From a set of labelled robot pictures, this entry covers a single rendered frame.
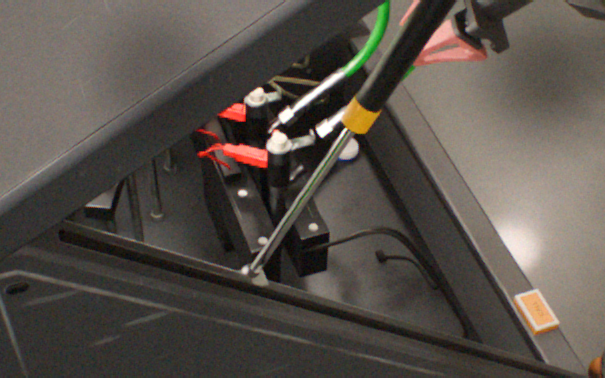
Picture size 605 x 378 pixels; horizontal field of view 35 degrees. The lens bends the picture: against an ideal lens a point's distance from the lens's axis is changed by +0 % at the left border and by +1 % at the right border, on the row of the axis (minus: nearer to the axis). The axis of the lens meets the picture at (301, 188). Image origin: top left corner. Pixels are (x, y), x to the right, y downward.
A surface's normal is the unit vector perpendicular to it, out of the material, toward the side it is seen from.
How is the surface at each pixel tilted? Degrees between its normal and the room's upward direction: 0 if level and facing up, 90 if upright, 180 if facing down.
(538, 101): 0
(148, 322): 90
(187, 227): 0
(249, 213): 0
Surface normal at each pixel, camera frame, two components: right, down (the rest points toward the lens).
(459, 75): 0.04, -0.66
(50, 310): 0.35, 0.71
